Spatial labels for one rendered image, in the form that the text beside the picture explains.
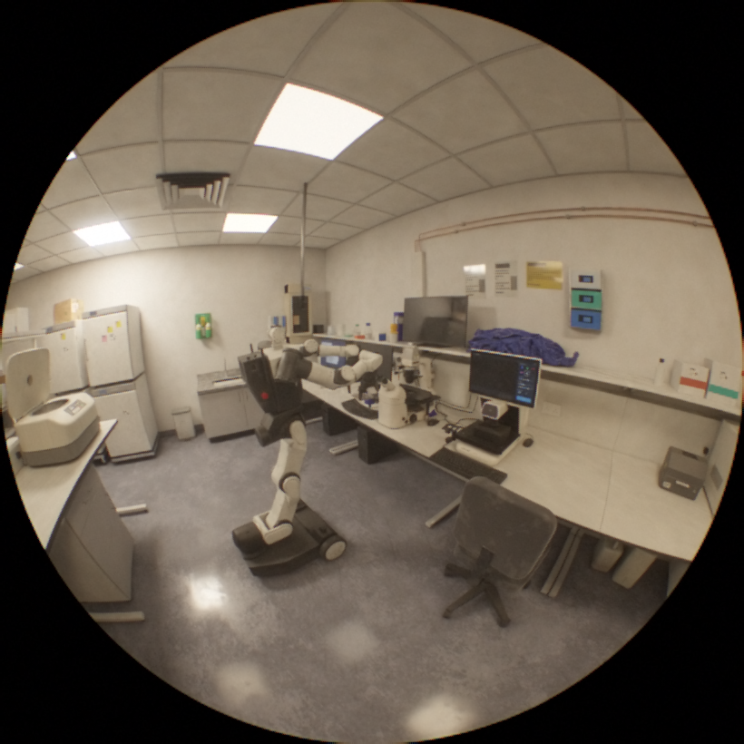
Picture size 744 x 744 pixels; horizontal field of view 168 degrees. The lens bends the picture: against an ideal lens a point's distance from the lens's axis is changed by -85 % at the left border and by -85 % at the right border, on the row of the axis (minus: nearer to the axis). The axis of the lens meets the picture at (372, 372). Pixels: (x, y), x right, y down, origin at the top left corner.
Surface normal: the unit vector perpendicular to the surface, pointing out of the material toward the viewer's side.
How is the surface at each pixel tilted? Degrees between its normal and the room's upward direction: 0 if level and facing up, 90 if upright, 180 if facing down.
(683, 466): 45
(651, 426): 90
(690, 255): 90
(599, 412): 90
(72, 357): 90
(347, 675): 0
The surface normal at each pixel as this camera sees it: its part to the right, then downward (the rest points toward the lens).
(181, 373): 0.61, 0.17
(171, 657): -0.01, -0.97
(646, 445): -0.79, 0.14
